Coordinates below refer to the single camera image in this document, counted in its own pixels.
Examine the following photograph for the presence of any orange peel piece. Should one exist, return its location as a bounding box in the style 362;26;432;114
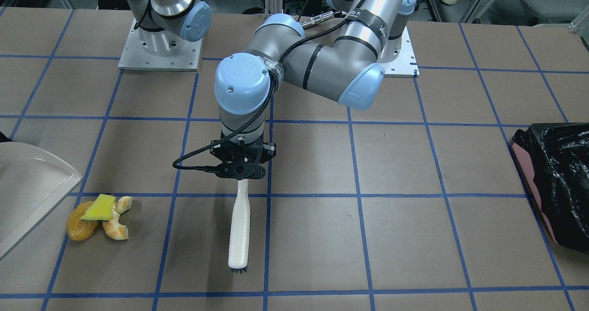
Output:
66;201;99;241

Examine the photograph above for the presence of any black lined trash bin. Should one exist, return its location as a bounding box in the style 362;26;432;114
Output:
512;122;589;253

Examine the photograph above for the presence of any beige plastic dustpan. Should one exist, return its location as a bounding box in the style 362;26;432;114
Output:
0;142;82;259

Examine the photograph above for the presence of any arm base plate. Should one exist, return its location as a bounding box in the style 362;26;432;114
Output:
118;19;203;72
377;27;420;78

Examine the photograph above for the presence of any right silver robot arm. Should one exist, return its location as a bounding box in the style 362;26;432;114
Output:
127;0;213;57

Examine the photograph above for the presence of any yellow sponge piece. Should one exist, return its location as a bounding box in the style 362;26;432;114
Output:
81;194;116;221

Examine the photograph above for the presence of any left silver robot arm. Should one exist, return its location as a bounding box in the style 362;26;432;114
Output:
202;0;416;180

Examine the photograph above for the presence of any apple core scrap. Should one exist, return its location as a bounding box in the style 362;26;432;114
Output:
102;196;134;240

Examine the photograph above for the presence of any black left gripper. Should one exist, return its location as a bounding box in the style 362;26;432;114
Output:
210;136;276;180

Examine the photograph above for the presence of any white hand brush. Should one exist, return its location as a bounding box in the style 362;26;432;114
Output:
228;179;251;273

